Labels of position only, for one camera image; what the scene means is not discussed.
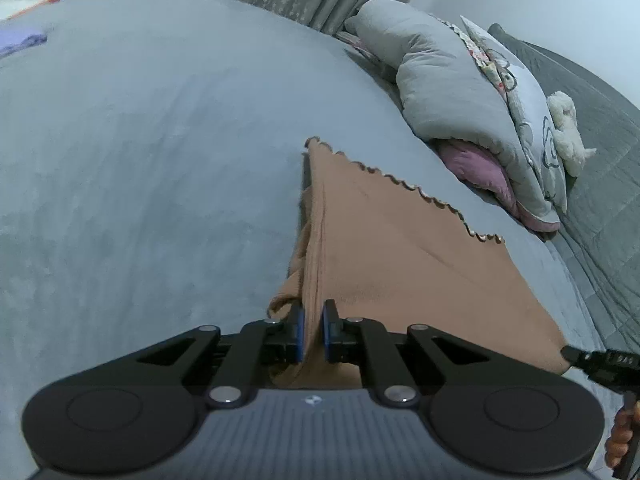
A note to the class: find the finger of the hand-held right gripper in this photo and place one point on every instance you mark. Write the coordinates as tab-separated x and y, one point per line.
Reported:
600	360

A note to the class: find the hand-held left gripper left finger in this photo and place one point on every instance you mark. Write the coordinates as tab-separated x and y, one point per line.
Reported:
299	332

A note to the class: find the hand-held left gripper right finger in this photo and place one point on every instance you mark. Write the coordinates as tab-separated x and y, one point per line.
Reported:
328	332

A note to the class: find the brown scalloped-edge knit garment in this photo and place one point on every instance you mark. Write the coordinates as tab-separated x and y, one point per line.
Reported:
400	260

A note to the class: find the person's right hand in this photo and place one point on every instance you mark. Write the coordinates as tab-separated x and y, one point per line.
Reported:
622	435

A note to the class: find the grey quilted bedspread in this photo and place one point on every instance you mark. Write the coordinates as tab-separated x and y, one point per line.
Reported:
605	200

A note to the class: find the pink cloth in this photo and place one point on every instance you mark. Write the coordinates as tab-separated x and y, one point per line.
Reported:
480	170

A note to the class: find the grey-blue fleece bed blanket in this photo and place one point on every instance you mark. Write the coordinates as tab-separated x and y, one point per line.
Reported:
150	160

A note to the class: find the cream plush toy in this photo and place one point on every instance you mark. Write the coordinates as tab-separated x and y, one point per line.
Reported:
567	130

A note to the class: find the light grey padded quilt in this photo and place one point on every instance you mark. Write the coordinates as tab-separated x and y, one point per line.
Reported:
440	85

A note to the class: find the white printed pillow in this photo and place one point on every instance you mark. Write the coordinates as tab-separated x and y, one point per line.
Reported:
525	95

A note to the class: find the purple knit garment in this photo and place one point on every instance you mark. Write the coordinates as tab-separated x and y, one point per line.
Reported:
20	41

